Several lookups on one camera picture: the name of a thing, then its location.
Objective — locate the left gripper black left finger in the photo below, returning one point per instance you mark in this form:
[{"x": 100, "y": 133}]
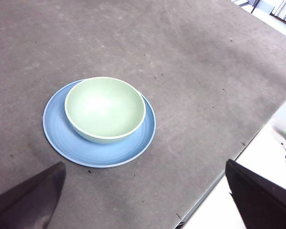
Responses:
[{"x": 31, "y": 205}]

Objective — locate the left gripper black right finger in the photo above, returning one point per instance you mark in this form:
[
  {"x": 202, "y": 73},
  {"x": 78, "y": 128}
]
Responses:
[{"x": 262, "y": 202}]

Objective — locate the blue round plate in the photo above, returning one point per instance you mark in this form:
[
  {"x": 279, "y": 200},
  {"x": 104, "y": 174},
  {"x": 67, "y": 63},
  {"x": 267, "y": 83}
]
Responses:
[{"x": 97, "y": 155}]

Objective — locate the green ribbed bowl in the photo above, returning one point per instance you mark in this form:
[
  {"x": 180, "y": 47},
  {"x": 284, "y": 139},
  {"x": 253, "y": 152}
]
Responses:
[{"x": 105, "y": 107}]

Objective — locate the thin black stand leg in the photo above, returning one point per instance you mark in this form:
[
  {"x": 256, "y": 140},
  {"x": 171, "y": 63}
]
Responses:
[{"x": 255, "y": 6}]

